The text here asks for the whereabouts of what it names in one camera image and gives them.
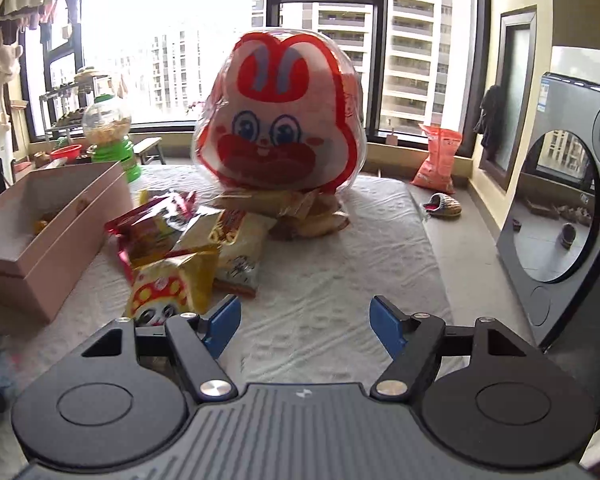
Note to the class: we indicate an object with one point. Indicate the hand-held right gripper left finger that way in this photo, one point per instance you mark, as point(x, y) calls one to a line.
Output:
point(223, 327)

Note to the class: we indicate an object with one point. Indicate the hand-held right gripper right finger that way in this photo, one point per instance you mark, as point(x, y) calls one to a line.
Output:
point(386, 327)

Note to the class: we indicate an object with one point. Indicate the yellow mushroom print snack packet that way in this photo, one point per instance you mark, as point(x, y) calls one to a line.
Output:
point(172, 285)

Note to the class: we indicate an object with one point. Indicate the rice cracker packet red label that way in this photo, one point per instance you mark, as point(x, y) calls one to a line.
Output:
point(242, 255)

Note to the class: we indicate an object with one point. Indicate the dark red snack packet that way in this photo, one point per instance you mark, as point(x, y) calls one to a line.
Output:
point(145, 232)

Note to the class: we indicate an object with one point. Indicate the pink cardboard box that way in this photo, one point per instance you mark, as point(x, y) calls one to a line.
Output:
point(70, 255)

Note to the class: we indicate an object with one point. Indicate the orange snack packet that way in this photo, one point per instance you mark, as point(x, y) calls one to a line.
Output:
point(43, 222)

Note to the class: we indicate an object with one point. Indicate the white textured tablecloth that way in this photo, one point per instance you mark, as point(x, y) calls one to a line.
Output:
point(330, 280)

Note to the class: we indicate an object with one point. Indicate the grey slipper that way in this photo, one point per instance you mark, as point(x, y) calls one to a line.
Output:
point(444, 206)

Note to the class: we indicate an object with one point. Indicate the brown bread packets pile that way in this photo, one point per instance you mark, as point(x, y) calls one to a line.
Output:
point(305, 215)

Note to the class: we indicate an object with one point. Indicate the orange snack bag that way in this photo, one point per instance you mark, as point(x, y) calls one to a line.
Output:
point(437, 160)

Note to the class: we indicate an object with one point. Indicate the small wooden bench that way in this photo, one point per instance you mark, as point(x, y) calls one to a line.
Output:
point(147, 147)

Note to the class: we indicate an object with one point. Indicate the rabbit face snack bag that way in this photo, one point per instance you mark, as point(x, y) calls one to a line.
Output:
point(280, 125)

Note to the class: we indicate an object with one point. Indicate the grey washing machine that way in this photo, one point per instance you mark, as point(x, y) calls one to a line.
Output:
point(570, 200)

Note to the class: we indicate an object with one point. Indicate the green base candy dispenser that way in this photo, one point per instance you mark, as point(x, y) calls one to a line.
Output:
point(107, 130)

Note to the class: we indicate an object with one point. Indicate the dark hanging garment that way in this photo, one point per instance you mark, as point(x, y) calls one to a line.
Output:
point(490, 120)

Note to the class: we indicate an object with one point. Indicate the red plastic basin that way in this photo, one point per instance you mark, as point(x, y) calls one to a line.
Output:
point(66, 152)

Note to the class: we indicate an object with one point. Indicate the dark framed glass door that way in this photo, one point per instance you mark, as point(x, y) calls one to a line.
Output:
point(515, 100)

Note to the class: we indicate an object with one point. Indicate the metal plant rack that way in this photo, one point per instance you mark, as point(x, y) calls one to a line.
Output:
point(62, 110)

